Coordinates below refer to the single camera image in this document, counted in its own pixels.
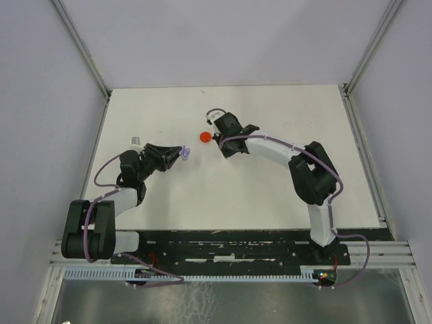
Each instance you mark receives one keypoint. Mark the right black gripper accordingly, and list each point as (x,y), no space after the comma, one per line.
(227,152)

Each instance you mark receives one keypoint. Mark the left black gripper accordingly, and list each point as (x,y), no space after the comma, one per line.
(165,156)

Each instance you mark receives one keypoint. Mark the red charging case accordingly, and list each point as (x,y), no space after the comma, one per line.
(205,137)

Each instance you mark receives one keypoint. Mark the purple charging case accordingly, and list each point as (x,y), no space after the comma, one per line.
(184,153)

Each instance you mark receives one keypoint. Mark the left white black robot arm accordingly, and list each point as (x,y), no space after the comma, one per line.
(90,232)

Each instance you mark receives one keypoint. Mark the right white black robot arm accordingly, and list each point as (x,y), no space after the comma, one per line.
(313,175)

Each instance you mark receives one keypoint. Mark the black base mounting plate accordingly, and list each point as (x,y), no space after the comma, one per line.
(233,252)

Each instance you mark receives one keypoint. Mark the controller board with leds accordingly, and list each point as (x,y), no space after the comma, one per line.
(327,277)

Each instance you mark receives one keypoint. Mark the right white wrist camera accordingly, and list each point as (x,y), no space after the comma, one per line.
(214,116)

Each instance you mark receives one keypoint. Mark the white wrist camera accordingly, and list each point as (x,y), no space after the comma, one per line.
(135,141)
(214,116)

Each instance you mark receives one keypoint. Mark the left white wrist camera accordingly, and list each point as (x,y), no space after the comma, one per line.
(135,141)

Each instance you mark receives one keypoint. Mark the left aluminium frame post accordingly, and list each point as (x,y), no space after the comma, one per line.
(67,22)

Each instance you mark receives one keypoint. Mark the aluminium frame post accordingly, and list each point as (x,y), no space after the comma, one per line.
(387,19)
(67,22)

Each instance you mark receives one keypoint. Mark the right aluminium frame post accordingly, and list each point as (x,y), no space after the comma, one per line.
(387,19)

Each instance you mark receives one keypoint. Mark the aluminium front rail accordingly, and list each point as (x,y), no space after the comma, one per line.
(383,255)

